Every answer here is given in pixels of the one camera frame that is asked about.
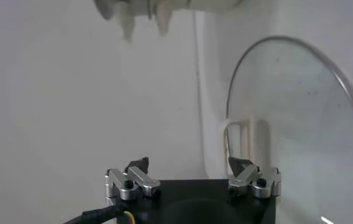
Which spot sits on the cream electric cooker base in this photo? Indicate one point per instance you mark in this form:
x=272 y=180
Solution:
x=194 y=4

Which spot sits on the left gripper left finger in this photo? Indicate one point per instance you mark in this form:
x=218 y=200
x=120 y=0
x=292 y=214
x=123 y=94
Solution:
x=140 y=178

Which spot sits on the glass pot lid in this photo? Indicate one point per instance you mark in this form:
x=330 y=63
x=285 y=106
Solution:
x=301 y=106

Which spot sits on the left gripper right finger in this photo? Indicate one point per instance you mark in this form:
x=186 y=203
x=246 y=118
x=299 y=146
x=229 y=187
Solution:
x=246 y=175

